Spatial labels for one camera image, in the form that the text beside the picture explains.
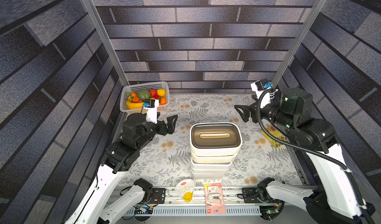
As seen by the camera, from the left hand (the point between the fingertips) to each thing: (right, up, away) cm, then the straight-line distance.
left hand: (169, 114), depth 62 cm
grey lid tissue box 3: (+19, -36, +17) cm, 44 cm away
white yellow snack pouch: (+7, -36, +6) cm, 37 cm away
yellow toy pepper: (-15, +15, +52) cm, 56 cm away
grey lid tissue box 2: (+19, -29, +7) cm, 35 cm away
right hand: (+31, +6, -4) cm, 32 cm away
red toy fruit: (-21, +14, +51) cm, 57 cm away
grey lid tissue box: (+18, -23, 0) cm, 29 cm away
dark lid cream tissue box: (+19, -18, -4) cm, 27 cm away
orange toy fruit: (-12, +8, +48) cm, 50 cm away
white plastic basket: (-36, +11, +48) cm, 61 cm away
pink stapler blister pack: (+21, -42, +9) cm, 48 cm away
